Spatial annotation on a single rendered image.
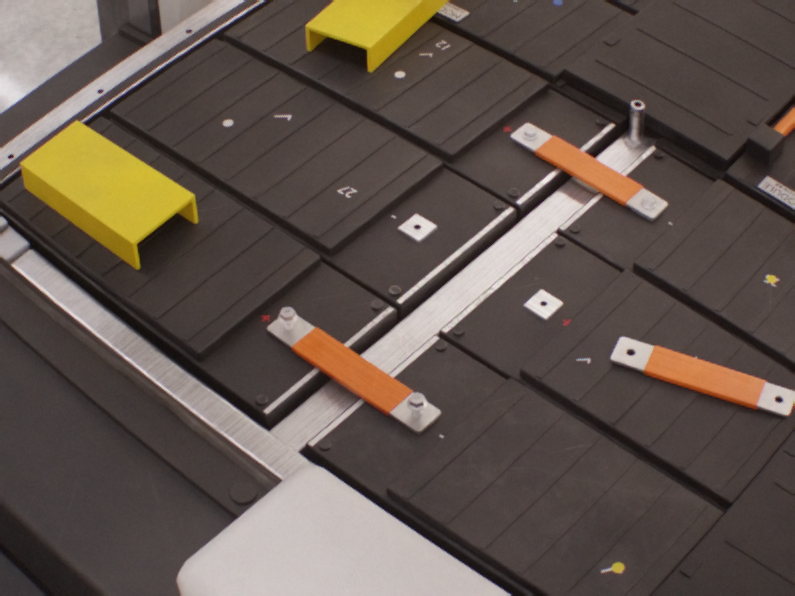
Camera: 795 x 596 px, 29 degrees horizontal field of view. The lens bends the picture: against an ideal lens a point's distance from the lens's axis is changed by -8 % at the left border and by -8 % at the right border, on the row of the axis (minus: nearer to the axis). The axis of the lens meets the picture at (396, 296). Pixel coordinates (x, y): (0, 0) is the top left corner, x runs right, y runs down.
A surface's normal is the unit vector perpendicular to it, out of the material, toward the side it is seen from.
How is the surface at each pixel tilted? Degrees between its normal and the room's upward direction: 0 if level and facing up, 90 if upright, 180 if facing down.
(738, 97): 0
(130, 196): 0
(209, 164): 0
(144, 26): 90
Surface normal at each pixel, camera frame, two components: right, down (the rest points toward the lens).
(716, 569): -0.03, -0.69
